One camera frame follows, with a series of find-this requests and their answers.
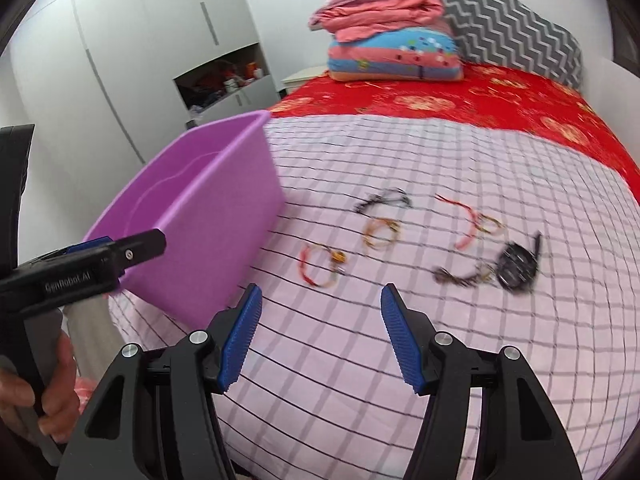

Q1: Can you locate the white nightstand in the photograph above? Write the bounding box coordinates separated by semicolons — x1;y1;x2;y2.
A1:
282;66;331;96

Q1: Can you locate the person's left hand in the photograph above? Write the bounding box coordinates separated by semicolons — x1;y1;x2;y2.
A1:
0;332;78;441

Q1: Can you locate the red cord bracelet gold ring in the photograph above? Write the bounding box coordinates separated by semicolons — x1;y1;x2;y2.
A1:
434;194;506;251

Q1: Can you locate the pink plastic bag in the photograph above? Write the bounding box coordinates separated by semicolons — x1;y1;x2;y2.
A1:
75;377;98;416

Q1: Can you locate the black cord bracelet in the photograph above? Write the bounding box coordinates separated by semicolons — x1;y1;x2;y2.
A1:
352;187;413;213

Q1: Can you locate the brown beaded bracelet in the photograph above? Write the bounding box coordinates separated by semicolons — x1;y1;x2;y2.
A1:
432;259;501;288

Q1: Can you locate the blue pink patterned pillow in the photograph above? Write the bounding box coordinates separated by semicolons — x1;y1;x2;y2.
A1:
326;22;465;82

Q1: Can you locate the checked bed sheet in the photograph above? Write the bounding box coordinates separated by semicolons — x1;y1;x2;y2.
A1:
107;115;640;480

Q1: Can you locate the grey zigzag pillow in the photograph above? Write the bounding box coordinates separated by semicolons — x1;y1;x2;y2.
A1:
422;0;585;88

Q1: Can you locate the orange gold bracelet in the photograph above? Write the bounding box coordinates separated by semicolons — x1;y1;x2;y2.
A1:
361;216;403;251

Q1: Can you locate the purple plastic basin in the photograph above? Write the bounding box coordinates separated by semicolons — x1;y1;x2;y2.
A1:
82;110;286;328

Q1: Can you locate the pink folded quilt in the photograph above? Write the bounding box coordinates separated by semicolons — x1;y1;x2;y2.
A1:
308;0;456;43

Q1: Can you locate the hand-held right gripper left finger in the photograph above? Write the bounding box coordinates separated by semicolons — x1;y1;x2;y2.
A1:
55;282;263;480

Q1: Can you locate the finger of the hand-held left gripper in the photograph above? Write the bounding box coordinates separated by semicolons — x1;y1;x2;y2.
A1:
62;229;167;288

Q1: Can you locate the red bracelet with gold charm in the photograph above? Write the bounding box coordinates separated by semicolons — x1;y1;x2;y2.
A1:
298;242;348;288

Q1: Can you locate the white wardrobe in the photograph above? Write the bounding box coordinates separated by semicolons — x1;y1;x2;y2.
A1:
10;0;281;171

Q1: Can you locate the red patterned bedsheet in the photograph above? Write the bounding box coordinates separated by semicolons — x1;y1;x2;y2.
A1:
265;65;640;191

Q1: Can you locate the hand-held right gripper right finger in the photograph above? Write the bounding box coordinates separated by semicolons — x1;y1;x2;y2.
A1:
380;282;583;480

